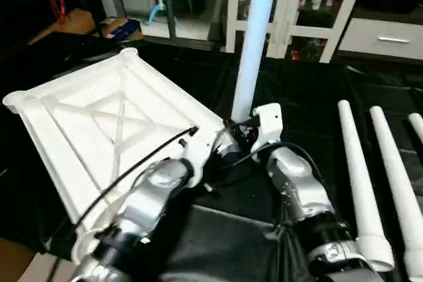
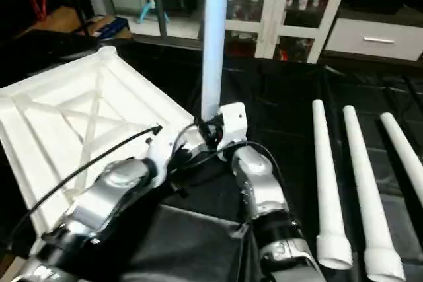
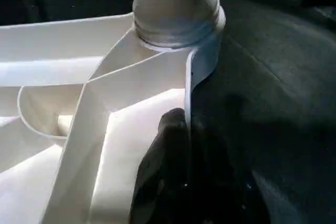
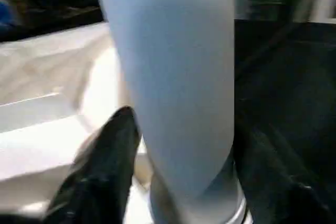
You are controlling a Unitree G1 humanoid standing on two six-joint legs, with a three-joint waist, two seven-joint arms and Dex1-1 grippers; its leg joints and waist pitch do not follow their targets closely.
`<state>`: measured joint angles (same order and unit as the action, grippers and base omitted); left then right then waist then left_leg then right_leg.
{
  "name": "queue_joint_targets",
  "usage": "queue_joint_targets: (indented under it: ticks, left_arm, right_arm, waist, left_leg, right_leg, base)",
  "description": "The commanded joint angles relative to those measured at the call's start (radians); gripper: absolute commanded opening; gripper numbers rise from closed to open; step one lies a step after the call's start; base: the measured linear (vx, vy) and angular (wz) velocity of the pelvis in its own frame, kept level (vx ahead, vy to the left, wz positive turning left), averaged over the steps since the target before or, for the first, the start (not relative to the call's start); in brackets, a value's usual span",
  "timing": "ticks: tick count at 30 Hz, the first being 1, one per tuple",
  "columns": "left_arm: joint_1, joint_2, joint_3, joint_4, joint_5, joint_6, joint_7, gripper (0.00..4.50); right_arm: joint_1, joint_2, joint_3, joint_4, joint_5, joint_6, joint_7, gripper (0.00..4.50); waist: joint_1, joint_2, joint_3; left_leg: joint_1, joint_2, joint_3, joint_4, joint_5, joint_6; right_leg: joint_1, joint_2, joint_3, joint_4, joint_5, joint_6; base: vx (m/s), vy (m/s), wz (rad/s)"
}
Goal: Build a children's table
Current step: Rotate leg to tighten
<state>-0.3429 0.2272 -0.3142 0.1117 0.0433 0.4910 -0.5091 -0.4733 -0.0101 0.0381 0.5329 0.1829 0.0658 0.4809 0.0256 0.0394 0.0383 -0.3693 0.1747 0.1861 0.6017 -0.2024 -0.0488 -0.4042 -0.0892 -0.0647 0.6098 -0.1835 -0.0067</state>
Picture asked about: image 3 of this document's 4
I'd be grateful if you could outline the white plastic table leg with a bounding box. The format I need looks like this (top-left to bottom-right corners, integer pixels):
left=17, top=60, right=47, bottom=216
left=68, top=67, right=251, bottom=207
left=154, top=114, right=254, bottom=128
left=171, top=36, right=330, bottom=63
left=132, top=0, right=221, bottom=49

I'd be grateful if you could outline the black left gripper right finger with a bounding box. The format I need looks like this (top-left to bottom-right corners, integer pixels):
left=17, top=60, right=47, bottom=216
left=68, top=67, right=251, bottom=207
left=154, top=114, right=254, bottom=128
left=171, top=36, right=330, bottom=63
left=190, top=116, right=269, bottom=224

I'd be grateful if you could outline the black work mat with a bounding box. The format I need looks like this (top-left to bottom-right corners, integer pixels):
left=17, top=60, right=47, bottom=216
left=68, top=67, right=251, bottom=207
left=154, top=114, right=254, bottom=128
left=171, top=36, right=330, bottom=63
left=0, top=0, right=336, bottom=224

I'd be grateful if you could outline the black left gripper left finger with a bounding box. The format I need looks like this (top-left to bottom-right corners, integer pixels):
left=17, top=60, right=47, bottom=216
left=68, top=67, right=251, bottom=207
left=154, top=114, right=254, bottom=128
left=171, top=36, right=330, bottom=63
left=128, top=108, right=193, bottom=224

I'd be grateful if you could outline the white plastic table top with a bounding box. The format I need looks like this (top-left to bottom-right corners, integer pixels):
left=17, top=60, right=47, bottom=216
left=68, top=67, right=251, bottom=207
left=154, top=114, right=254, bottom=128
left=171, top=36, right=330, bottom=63
left=0, top=8, right=227, bottom=224

